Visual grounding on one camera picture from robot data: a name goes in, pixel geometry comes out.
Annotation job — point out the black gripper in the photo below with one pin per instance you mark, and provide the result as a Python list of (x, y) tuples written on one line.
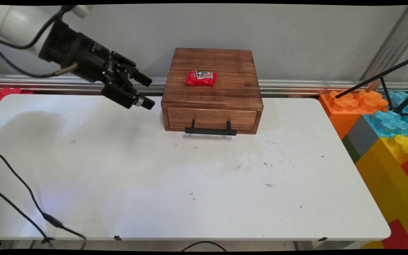
[(80, 53)]

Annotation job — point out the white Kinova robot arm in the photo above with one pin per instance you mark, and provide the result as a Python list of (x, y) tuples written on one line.
[(12, 21)]

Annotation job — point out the red snack packet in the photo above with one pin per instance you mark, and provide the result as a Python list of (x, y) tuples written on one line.
[(200, 78)]

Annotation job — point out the brown wooden drawer box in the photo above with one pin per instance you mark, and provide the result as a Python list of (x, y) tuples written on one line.
[(211, 60)]

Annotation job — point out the red plastic toy block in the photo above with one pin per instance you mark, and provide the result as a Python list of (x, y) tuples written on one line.
[(4, 94)]

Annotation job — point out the orange giant building block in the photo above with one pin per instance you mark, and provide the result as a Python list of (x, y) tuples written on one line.
[(345, 109)]

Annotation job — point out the grey giant building block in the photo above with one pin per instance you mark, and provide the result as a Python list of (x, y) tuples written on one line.
[(361, 138)]

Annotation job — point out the black tripod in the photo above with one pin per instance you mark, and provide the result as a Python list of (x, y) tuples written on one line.
[(384, 86)]

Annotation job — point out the blue giant building block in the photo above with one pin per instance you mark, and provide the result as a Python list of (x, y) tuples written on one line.
[(390, 122)]

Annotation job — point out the yellow giant building block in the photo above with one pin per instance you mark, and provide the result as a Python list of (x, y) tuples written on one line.
[(388, 180)]

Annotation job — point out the horizontal aluminium rail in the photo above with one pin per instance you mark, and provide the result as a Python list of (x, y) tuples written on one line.
[(296, 85)]

